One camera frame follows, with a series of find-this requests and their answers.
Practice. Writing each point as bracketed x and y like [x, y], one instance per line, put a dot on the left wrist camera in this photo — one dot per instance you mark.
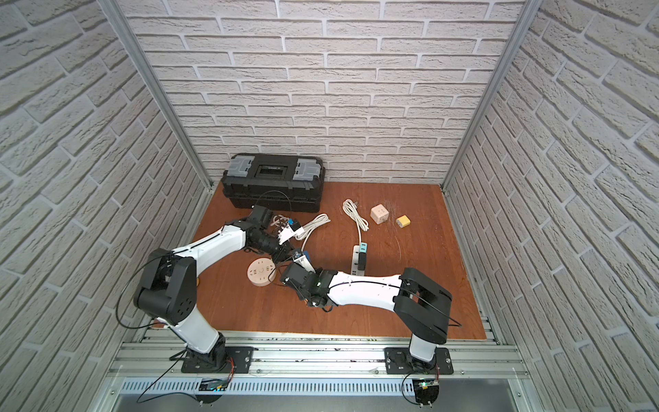
[290, 229]

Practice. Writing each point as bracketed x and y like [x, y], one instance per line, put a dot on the round pink power socket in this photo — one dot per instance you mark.
[261, 272]

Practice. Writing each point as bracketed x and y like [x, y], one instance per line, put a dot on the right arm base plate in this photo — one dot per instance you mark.
[398, 361]

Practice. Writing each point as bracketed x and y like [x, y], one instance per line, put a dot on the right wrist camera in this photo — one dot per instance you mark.
[302, 260]

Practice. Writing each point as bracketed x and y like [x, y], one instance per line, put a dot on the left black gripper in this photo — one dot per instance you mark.
[279, 248]

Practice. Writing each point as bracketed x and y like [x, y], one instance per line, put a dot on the aluminium rail frame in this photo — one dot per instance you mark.
[287, 364]

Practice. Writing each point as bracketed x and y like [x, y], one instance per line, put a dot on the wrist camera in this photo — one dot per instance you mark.
[290, 229]
[302, 260]

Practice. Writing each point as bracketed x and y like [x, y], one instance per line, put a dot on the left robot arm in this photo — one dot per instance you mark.
[167, 289]

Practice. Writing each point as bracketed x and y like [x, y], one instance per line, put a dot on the yellow charger plug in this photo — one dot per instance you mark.
[403, 221]

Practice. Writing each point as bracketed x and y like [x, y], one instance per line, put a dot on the black plastic toolbox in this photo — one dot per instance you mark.
[277, 182]

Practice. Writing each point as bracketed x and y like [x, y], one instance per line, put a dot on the black plug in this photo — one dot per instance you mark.
[362, 261]

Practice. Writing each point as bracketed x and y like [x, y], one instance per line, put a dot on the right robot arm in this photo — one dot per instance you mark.
[421, 304]

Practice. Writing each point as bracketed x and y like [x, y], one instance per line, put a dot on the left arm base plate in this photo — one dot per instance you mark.
[219, 361]

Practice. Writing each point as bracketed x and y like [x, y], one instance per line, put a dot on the white power strip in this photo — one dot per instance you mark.
[355, 260]

